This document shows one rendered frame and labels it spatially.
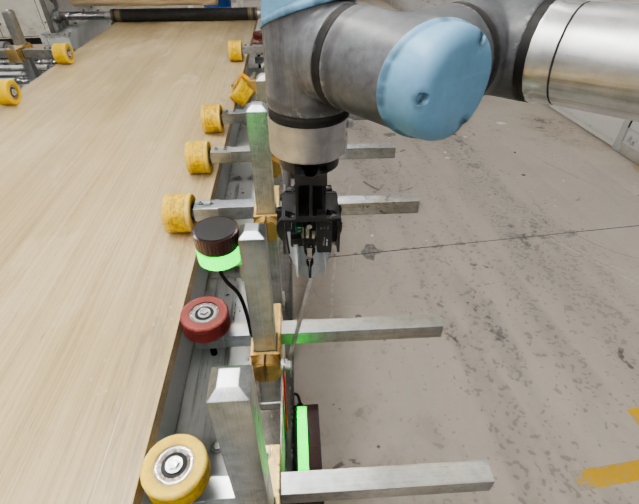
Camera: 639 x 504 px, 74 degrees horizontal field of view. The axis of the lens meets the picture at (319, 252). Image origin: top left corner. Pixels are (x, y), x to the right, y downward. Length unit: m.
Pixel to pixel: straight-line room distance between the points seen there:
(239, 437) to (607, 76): 0.43
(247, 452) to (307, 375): 1.32
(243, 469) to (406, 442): 1.20
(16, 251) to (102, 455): 0.52
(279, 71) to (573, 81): 0.26
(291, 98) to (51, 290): 0.61
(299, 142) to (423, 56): 0.17
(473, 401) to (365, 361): 0.43
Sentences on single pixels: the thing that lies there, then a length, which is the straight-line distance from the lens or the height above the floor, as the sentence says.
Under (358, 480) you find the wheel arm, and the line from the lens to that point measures 0.66.
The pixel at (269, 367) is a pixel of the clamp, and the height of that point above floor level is 0.86.
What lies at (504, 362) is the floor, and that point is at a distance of 1.93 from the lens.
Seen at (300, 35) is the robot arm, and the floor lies 1.35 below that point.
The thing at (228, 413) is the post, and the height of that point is 1.11.
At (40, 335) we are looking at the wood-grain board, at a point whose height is 0.90.
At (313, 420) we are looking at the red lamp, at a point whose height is 0.70.
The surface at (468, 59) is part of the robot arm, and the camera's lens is 0.37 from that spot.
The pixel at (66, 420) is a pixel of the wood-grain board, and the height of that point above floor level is 0.90.
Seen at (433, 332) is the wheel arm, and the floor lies 0.85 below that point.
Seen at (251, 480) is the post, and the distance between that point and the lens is 0.50.
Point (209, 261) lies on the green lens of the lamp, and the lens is 0.58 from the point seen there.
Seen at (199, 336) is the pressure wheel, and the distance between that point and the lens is 0.73.
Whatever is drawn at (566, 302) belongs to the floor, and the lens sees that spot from 2.30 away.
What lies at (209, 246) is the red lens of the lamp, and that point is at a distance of 0.56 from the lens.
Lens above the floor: 1.44
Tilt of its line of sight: 39 degrees down
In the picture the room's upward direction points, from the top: straight up
